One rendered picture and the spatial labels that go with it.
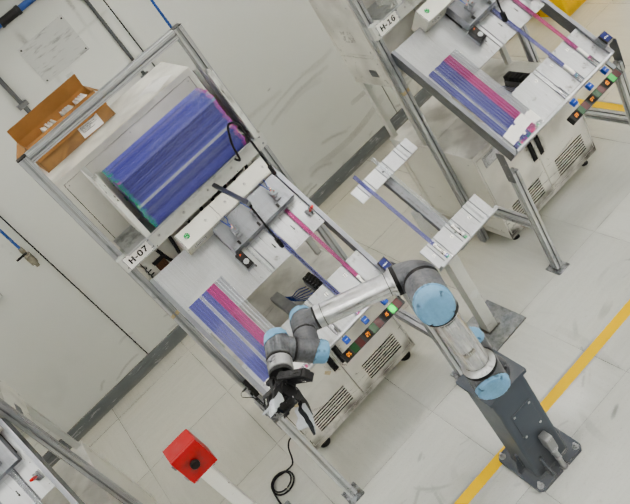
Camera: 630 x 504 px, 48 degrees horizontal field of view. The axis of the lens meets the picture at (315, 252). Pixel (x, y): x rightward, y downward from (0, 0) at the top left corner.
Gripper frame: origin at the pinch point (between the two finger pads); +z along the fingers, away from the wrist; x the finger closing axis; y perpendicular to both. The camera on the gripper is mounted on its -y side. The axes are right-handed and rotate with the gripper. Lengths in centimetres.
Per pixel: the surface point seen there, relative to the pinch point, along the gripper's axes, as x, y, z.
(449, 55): -57, -77, -172
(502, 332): -141, -6, -104
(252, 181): -6, 7, -130
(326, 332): -50, 23, -81
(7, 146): 66, 113, -238
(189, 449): -25, 83, -55
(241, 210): -7, 17, -123
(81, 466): -5, 132, -72
